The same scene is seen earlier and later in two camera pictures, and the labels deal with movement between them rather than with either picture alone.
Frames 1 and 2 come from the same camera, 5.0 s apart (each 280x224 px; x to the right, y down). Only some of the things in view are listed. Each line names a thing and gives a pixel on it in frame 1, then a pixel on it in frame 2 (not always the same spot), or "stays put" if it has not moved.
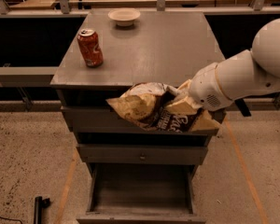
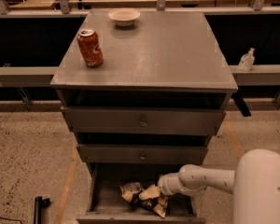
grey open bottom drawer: [141, 193] stays put
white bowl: [124, 17] stays put
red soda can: [89, 43] stays put
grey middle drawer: [143, 153] stays put
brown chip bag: [147, 104] to [130, 193]
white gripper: [205, 86] to [165, 184]
